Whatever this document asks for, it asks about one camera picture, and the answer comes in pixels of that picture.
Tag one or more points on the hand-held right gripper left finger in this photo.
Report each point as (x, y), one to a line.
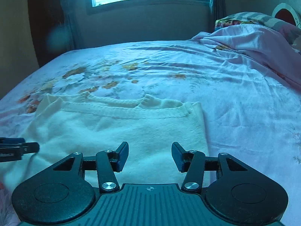
(122, 156)

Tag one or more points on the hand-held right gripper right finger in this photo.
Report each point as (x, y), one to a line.
(178, 156)

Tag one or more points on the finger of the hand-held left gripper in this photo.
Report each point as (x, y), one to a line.
(11, 140)
(28, 147)

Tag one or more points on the cream knit sweater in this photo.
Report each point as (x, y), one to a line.
(117, 127)

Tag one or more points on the floral pink bed sheet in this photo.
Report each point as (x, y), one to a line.
(211, 80)

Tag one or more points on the dark wooden door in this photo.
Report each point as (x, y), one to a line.
(44, 16)

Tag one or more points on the grey-blue curtain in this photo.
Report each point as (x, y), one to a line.
(217, 4)
(68, 21)

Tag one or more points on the plain pink blanket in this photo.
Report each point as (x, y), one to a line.
(254, 40)

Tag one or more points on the striped floral pillow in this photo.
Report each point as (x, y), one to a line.
(254, 18)

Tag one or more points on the white and red headboard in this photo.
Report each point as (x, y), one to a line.
(285, 8)

